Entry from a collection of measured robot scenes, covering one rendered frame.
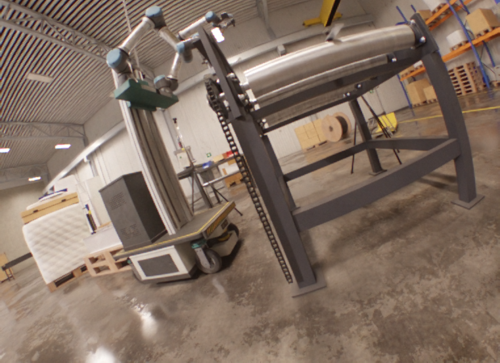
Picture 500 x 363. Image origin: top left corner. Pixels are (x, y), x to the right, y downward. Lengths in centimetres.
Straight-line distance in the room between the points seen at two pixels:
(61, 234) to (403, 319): 385
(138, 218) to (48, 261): 251
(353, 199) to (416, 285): 41
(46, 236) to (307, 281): 354
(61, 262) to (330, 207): 363
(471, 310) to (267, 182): 82
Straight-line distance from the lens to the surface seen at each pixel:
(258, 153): 75
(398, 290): 83
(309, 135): 872
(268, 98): 107
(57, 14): 994
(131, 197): 154
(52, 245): 378
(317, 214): 82
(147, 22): 162
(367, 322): 75
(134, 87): 149
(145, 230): 155
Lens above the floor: 59
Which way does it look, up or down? 4 degrees down
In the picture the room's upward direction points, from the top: 23 degrees counter-clockwise
